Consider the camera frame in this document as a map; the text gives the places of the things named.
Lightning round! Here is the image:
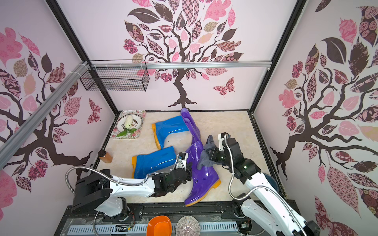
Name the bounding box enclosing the grey cloth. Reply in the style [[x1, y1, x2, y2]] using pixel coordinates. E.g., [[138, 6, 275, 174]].
[[197, 135, 220, 170]]

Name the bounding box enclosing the blue boot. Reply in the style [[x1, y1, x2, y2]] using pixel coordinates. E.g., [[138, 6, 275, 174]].
[[132, 147, 176, 179], [152, 116, 189, 150]]

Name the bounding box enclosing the purple boot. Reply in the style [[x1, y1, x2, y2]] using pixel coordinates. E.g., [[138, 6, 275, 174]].
[[184, 140, 221, 207], [180, 108, 201, 144]]

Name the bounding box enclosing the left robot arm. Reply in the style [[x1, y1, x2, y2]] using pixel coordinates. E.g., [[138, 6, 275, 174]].
[[71, 166, 192, 217]]

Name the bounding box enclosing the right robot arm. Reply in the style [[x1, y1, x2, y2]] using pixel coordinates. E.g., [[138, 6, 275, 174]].
[[204, 133, 321, 236]]

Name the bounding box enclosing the right flexible metal conduit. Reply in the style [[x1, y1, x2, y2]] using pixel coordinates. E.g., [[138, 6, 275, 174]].
[[222, 134, 308, 236]]

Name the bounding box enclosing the flexible metal conduit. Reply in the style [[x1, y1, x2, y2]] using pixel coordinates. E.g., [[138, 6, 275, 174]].
[[222, 134, 308, 236], [64, 153, 187, 195]]

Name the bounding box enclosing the orange plastic bowl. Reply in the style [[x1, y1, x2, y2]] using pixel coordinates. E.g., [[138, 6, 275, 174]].
[[146, 215, 172, 236]]

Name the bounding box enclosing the blue ceramic bowl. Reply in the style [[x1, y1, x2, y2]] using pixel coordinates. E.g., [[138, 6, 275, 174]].
[[264, 173, 280, 192]]

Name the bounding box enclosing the brown bottle black cap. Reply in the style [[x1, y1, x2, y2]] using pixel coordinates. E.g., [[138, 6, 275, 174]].
[[97, 149, 113, 163]]

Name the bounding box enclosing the patterned plate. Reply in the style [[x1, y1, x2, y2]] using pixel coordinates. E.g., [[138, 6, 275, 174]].
[[115, 114, 143, 132]]

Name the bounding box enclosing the floral tray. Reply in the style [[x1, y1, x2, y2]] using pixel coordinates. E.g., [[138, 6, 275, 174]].
[[111, 110, 147, 139]]

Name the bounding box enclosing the white flower with leaves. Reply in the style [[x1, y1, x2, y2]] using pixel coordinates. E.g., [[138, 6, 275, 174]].
[[117, 116, 137, 137]]

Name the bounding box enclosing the left flexible metal conduit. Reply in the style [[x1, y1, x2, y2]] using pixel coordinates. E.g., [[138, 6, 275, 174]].
[[64, 153, 187, 195]]

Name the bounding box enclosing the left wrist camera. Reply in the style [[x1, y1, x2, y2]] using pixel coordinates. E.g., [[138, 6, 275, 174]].
[[176, 152, 188, 170]]

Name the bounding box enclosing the white slotted cable duct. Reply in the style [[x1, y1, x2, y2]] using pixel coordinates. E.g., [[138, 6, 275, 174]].
[[66, 221, 240, 236]]

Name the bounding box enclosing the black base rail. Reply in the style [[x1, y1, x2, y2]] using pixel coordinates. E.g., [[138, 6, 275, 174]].
[[58, 200, 299, 222]]

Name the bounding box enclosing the black wire basket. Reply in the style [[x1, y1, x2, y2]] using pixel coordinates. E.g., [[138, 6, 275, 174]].
[[80, 59, 150, 91]]

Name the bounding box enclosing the aluminium rail back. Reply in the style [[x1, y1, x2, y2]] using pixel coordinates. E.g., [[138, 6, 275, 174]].
[[91, 61, 272, 69]]

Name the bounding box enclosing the aluminium rail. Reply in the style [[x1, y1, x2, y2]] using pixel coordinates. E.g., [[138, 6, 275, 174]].
[[91, 61, 272, 69], [1, 61, 89, 169]]

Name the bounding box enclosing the aluminium rail left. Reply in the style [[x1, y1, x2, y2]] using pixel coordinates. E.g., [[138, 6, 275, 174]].
[[1, 61, 89, 169]]

